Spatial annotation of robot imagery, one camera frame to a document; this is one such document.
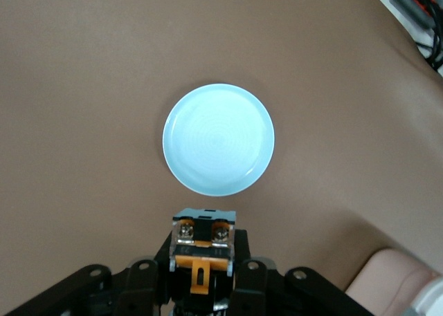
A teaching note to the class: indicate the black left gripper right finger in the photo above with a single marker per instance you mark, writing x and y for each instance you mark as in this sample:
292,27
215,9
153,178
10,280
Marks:
263,288

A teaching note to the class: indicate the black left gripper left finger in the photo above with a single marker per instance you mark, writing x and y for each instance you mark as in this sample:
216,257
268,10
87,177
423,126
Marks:
138,288

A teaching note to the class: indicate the white lidded storage box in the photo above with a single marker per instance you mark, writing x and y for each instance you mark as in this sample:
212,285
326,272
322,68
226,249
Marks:
380,281

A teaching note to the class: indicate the light blue round plate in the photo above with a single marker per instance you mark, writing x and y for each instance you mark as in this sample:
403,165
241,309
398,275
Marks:
218,139

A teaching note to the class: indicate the brown table cover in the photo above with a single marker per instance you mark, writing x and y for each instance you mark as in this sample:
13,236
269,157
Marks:
86,122

